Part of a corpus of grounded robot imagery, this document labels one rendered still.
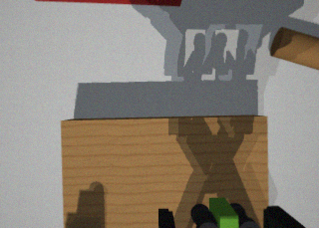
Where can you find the mallet with black head and wooden handle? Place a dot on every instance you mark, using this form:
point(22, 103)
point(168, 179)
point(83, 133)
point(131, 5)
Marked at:
point(296, 47)

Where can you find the small light wooden block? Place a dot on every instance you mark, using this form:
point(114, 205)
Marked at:
point(86, 222)

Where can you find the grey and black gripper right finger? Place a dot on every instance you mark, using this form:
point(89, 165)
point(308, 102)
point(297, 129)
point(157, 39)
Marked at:
point(276, 217)

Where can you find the light wooden board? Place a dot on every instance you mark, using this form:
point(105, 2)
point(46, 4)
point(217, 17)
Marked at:
point(124, 169)

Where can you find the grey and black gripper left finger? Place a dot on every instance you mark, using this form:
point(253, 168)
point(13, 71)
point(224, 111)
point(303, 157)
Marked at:
point(166, 219)

